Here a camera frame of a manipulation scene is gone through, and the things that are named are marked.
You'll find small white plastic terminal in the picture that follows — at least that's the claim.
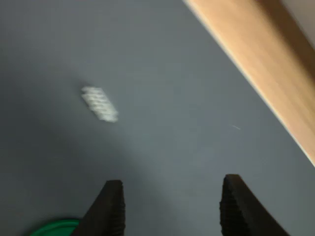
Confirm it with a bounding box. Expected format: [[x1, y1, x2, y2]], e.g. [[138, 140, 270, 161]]
[[80, 86, 120, 123]]

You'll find round green lid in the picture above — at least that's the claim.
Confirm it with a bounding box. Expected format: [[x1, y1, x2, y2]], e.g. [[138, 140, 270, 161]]
[[26, 217, 82, 236]]

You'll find dark grey mat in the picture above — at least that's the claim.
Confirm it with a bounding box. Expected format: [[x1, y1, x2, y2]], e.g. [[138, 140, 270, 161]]
[[0, 0, 315, 236]]

